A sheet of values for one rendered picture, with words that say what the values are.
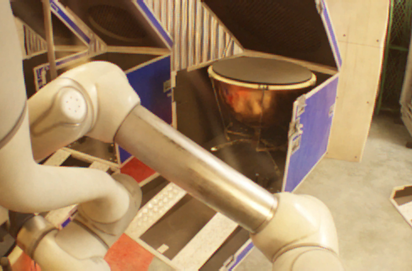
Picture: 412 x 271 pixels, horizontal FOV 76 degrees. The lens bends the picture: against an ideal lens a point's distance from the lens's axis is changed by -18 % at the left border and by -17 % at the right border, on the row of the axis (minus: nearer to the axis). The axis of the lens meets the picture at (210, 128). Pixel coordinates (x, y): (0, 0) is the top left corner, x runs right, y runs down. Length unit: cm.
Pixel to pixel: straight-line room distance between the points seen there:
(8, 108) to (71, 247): 45
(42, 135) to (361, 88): 286
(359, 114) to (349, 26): 87
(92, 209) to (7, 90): 44
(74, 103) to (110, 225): 25
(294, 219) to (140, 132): 37
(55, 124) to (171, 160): 25
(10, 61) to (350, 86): 299
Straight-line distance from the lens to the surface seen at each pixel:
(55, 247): 65
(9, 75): 22
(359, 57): 303
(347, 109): 315
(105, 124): 65
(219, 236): 214
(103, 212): 62
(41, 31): 421
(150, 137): 64
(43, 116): 54
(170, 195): 246
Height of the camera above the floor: 161
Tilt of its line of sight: 25 degrees down
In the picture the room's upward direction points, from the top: 1 degrees clockwise
